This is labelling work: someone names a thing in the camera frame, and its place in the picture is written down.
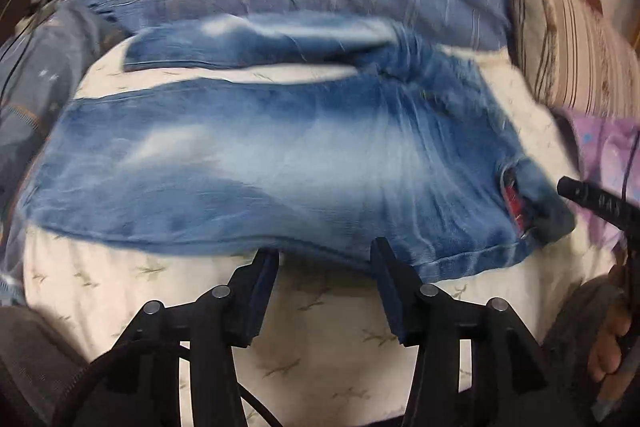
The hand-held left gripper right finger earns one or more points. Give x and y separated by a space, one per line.
389 302

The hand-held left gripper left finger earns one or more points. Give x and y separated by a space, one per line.
260 294

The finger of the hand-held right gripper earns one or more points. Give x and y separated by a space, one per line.
585 196

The blue denim pants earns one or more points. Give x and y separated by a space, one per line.
250 157

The person's right hand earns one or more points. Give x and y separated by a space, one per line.
607 352

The purple printed cloth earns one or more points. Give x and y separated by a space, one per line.
610 152

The white leaf-print bedsheet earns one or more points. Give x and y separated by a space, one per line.
320 337

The person's right leg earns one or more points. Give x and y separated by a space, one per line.
570 332

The person's leg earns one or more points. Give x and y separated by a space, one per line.
570 332
35 367

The beige striped pillow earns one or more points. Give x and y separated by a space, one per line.
575 52

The person's left leg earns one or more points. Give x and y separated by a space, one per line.
35 367

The grey-blue patterned pillow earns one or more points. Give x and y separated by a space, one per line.
35 82

